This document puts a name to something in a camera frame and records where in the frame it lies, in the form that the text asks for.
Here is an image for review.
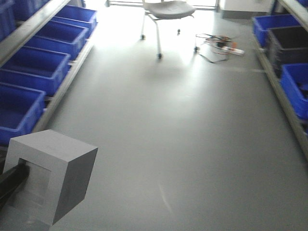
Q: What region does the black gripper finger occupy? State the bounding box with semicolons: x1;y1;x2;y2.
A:
0;164;29;209

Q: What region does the gray hollow cube base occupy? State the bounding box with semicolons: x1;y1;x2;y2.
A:
4;129;98;226

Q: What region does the black bin on rack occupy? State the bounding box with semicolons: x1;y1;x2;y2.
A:
265;26;308;78

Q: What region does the gray rolling chair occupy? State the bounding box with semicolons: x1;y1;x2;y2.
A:
140;0;196;59

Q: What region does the white power strip with cables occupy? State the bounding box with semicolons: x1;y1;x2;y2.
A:
194;33;245;64

